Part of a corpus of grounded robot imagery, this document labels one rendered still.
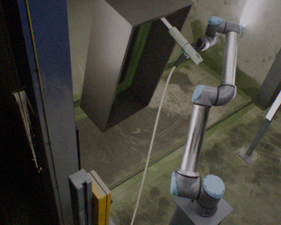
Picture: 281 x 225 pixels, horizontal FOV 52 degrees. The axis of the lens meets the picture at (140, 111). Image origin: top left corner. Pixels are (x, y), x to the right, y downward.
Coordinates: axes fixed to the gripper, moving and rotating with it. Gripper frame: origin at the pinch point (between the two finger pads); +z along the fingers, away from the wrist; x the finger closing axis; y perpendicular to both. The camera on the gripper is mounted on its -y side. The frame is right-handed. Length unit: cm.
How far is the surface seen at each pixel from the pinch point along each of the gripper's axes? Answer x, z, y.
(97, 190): -37, 116, -29
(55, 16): 22, 97, -47
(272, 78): -60, -178, 75
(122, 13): 37, 32, -10
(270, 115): -81, -90, 47
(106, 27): 43, 34, 8
